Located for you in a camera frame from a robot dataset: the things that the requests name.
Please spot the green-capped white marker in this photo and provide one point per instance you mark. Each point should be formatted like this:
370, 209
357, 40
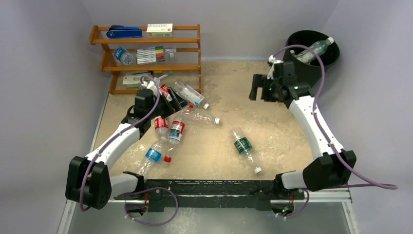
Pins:
162, 77

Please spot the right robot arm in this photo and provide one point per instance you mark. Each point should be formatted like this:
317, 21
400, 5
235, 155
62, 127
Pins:
327, 169

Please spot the red label bottle red cap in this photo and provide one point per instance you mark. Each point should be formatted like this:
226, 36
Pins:
166, 93

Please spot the dark green label water bottle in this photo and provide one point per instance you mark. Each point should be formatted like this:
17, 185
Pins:
245, 149

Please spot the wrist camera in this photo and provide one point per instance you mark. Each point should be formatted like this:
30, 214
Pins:
150, 85
271, 62

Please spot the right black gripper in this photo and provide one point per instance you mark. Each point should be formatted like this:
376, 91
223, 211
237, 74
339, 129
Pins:
262, 89

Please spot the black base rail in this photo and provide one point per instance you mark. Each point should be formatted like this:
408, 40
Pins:
261, 195

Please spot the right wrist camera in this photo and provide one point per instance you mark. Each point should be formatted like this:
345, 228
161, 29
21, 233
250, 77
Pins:
271, 62

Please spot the white stapler on bottom shelf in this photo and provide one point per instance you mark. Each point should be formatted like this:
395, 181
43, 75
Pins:
136, 80

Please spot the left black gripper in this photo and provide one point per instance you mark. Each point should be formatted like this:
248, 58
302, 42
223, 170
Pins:
177, 103

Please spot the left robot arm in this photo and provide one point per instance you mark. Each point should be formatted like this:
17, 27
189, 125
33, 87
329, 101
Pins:
89, 182

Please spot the blue stapler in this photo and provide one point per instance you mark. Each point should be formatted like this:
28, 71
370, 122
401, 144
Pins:
124, 32

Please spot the black ribbed waste bin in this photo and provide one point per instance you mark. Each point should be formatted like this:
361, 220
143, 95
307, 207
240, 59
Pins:
307, 67

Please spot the blue label clear bottle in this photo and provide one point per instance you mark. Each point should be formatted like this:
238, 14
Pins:
153, 155

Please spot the white label clear bottle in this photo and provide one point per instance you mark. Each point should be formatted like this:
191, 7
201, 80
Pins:
190, 94

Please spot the pack of coloured markers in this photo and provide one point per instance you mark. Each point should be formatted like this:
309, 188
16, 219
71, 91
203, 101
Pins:
150, 55

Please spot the aluminium frame rail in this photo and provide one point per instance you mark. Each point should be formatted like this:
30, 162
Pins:
323, 212

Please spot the wooden three-tier shelf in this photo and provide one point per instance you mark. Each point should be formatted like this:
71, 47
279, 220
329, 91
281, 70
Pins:
132, 49

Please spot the light green label bottle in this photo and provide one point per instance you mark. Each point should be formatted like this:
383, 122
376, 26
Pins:
311, 51

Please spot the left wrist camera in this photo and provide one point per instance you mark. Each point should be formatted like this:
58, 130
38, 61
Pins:
150, 85

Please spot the white and red box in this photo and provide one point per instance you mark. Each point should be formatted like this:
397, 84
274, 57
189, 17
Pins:
161, 30

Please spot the small clear clip box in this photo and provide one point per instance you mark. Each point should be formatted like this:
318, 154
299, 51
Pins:
170, 53

